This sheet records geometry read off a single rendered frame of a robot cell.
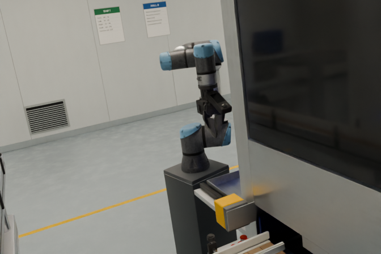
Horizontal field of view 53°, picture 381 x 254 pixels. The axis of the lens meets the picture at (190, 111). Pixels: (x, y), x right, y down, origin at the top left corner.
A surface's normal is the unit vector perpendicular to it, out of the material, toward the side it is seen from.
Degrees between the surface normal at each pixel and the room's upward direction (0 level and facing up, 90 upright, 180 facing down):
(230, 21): 90
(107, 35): 90
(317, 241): 90
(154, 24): 90
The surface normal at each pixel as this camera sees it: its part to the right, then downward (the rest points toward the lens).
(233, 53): -0.90, 0.22
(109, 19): 0.43, 0.16
